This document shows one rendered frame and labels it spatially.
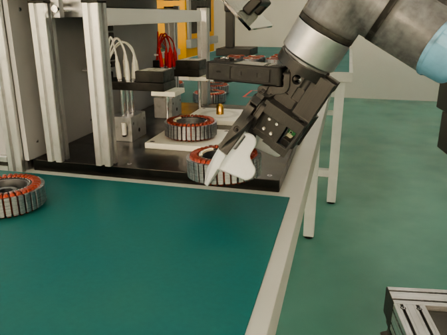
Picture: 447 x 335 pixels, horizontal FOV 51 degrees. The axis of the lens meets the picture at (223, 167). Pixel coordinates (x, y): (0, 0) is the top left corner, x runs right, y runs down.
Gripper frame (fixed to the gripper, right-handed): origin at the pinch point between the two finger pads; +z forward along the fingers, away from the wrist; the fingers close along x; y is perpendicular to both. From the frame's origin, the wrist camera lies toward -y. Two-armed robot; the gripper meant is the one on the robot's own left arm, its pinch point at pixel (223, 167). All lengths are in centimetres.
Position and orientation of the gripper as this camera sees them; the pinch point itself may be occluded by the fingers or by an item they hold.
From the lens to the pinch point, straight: 69.7
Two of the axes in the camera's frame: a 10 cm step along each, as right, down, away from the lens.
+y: 7.8, 5.9, -2.0
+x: 4.3, -2.8, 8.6
